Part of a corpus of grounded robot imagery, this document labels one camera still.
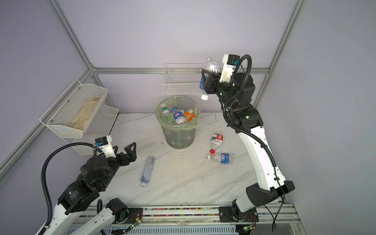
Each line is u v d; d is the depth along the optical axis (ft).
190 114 2.91
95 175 1.45
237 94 1.29
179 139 2.90
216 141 3.27
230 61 1.50
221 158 2.92
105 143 1.76
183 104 3.08
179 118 2.79
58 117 2.18
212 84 1.61
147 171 2.84
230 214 2.41
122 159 1.84
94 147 1.65
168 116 2.89
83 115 2.58
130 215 2.41
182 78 3.13
